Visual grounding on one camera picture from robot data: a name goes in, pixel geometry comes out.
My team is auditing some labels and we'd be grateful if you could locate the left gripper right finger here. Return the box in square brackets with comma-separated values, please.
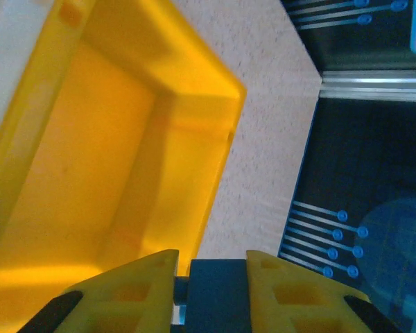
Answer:
[245, 249, 403, 333]

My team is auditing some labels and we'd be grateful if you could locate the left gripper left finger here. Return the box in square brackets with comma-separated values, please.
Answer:
[20, 248, 180, 333]

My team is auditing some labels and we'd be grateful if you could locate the blue lego brick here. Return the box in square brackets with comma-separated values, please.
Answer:
[173, 258, 250, 333]

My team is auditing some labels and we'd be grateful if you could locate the yellow plastic container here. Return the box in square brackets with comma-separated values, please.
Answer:
[0, 0, 248, 313]

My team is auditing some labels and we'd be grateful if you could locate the aluminium frame post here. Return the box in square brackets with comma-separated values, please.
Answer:
[318, 70, 416, 102]

